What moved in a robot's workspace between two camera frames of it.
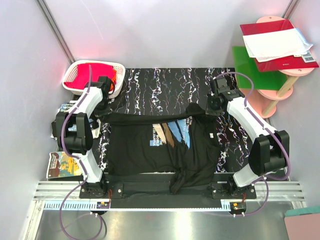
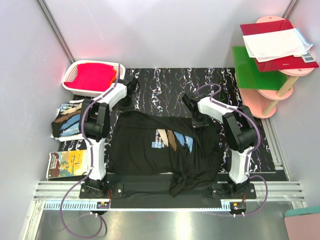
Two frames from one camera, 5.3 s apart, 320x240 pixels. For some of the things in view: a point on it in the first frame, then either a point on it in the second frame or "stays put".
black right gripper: [208, 111] -> [199, 121]
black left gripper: [102, 110] -> [126, 104]
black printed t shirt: [183, 144] stays put
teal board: [298, 211] stays put
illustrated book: [61, 165] stays put
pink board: [304, 227] stays put
